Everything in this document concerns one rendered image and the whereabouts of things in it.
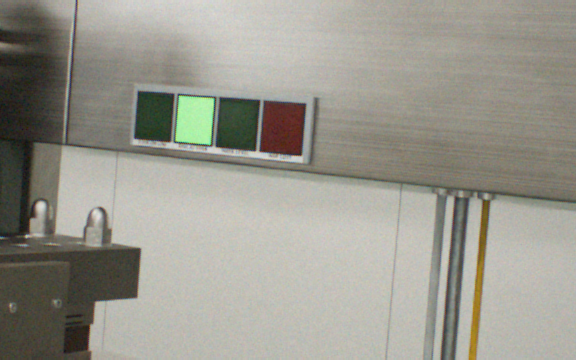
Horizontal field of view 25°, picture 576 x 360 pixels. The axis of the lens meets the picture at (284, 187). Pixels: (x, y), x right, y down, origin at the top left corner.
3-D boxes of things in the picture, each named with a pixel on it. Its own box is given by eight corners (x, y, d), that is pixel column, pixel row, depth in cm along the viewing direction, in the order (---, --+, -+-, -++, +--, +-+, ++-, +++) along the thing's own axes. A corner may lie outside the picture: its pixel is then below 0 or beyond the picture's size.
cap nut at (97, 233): (74, 243, 154) (76, 204, 154) (96, 242, 157) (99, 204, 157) (96, 247, 152) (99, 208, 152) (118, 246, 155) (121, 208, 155)
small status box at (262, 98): (128, 145, 151) (133, 83, 151) (132, 145, 152) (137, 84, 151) (306, 164, 137) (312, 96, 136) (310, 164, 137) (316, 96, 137)
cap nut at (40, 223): (18, 233, 160) (20, 196, 159) (40, 233, 163) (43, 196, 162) (39, 237, 157) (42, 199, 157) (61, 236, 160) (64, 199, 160)
